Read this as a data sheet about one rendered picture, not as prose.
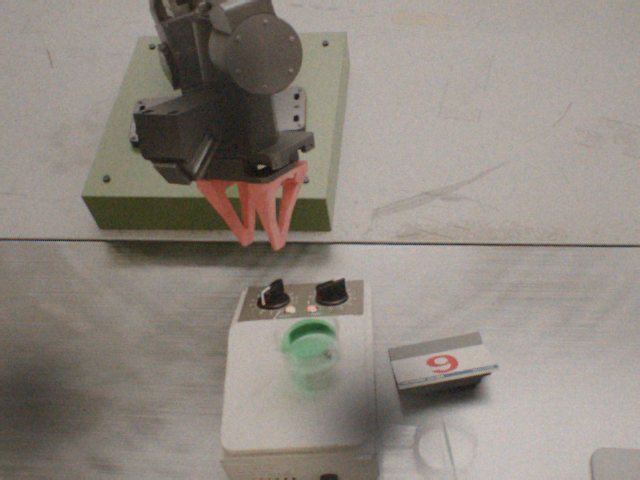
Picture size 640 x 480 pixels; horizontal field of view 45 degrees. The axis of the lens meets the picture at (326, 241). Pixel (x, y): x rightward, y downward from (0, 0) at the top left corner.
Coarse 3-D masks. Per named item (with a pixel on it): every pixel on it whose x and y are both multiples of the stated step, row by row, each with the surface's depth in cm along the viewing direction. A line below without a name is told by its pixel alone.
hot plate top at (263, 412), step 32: (352, 320) 68; (256, 352) 67; (352, 352) 66; (256, 384) 65; (288, 384) 65; (352, 384) 64; (224, 416) 64; (256, 416) 63; (288, 416) 63; (320, 416) 63; (352, 416) 62; (224, 448) 62; (256, 448) 62; (288, 448) 61; (320, 448) 61; (352, 448) 61
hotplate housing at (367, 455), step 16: (368, 288) 76; (240, 304) 76; (368, 304) 73; (368, 320) 70; (368, 336) 69; (368, 352) 68; (368, 368) 67; (368, 384) 66; (368, 400) 65; (368, 416) 64; (368, 448) 62; (224, 464) 63; (240, 464) 63; (256, 464) 63; (272, 464) 63; (288, 464) 63; (304, 464) 63; (320, 464) 63; (336, 464) 63; (352, 464) 63; (368, 464) 63
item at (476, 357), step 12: (480, 348) 73; (420, 360) 73; (432, 360) 72; (444, 360) 72; (456, 360) 72; (468, 360) 71; (480, 360) 71; (408, 372) 71; (420, 372) 70; (432, 372) 70; (444, 372) 69
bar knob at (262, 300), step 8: (280, 280) 75; (264, 288) 73; (272, 288) 73; (280, 288) 74; (264, 296) 72; (272, 296) 73; (280, 296) 74; (288, 296) 74; (264, 304) 73; (272, 304) 73; (280, 304) 73
